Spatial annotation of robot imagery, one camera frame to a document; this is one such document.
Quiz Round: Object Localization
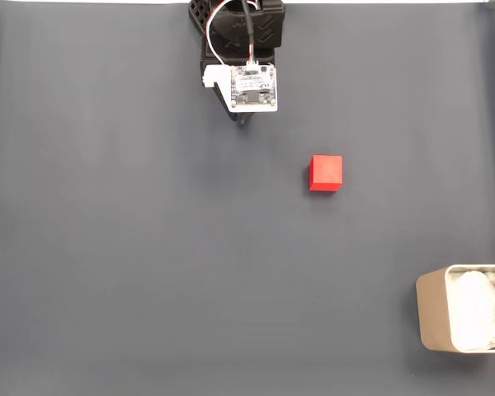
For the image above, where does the red cube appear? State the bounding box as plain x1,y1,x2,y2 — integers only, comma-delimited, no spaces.
309,154,344,193

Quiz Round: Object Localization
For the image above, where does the beige metal box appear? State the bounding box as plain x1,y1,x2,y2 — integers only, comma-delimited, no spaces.
415,263,495,354

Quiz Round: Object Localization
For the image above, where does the grey table mat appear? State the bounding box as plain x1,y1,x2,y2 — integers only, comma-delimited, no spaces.
0,2,495,396

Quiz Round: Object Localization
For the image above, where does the crumpled white paper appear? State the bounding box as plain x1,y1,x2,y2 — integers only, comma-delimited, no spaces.
449,268,495,351

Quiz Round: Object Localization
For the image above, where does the red white servo cable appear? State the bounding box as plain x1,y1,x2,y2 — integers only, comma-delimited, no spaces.
205,0,233,67

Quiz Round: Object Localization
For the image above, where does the black camera cable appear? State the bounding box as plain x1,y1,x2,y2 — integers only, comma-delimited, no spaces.
239,0,257,63

